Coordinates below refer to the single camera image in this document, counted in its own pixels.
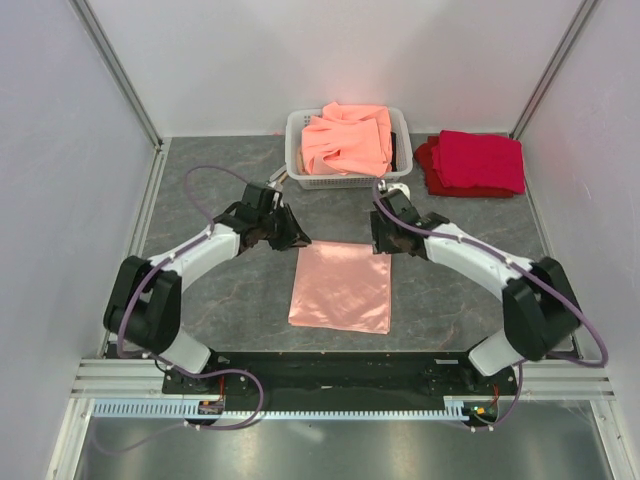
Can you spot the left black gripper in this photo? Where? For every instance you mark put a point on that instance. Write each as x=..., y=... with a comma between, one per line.
x=293, y=231

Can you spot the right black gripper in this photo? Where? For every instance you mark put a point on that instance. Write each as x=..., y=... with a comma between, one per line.
x=379, y=244

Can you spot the light pink satin napkin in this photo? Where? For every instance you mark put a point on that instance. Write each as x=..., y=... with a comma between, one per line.
x=342, y=286

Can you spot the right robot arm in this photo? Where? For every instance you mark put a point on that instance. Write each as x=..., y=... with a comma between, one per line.
x=538, y=304

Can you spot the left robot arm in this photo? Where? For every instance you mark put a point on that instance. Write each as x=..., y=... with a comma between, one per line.
x=145, y=304

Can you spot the dark item in basket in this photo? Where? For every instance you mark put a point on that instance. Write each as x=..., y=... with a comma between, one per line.
x=394, y=146

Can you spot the wooden utensil in basket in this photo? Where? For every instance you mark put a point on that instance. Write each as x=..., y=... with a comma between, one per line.
x=300, y=162

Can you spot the salmon pink cloth pile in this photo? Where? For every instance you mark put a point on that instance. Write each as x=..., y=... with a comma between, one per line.
x=348, y=139

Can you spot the white plastic basket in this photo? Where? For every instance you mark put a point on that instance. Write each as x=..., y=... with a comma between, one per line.
x=299, y=119

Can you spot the red folded cloth stack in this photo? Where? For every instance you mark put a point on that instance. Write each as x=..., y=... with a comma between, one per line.
x=464, y=165

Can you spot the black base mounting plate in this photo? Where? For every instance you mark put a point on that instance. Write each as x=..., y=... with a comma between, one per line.
x=283, y=374

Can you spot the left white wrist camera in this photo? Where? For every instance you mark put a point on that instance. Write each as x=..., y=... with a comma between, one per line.
x=275, y=187

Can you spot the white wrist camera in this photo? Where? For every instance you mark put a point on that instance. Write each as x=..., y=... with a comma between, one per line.
x=385, y=187
x=275, y=187

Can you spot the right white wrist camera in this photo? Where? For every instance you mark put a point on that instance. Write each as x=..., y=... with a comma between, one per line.
x=385, y=187

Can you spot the green handled knife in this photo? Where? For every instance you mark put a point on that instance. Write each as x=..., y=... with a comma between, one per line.
x=277, y=174

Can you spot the white slotted cable duct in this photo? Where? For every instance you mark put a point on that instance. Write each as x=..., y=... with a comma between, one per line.
x=197, y=410

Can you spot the left aluminium frame post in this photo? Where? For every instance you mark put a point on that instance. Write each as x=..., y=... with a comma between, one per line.
x=98, y=36

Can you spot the aluminium frame post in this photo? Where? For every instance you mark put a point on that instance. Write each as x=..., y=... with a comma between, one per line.
x=568, y=41
x=98, y=36

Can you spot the right aluminium frame post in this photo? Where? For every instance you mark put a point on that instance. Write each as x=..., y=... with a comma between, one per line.
x=568, y=41

